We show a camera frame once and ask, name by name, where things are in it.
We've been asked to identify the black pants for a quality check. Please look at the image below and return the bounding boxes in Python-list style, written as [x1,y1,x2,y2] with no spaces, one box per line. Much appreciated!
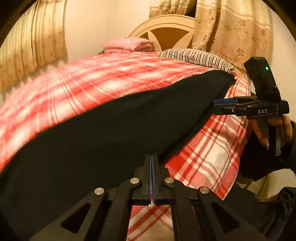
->
[1,70,235,240]

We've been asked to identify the beige floral window curtain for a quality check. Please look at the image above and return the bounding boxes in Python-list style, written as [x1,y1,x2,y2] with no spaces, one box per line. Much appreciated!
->
[1,1,67,92]

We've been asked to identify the red white plaid bedsheet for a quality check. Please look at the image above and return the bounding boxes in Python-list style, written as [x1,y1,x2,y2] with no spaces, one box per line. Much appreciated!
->
[0,51,253,241]

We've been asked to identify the black white striped pillow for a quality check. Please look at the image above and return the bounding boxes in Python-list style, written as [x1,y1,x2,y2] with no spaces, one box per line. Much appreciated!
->
[158,49,234,73]

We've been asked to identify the beige floral bedside curtain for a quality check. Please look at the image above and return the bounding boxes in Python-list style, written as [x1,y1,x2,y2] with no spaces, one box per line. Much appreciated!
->
[149,0,273,69]

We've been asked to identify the pink folded blanket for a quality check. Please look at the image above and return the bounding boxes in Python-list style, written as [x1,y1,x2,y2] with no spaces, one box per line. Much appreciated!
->
[103,37,154,54]

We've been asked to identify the cream wooden headboard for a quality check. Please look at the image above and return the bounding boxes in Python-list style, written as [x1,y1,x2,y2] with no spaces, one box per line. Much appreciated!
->
[130,15,195,52]

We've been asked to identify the person's right forearm dark sleeve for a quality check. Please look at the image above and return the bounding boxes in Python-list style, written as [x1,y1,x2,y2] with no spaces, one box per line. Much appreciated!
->
[239,121,295,181]

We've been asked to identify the person's right hand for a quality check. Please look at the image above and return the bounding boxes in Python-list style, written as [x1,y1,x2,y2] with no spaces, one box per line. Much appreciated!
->
[251,114,294,150]

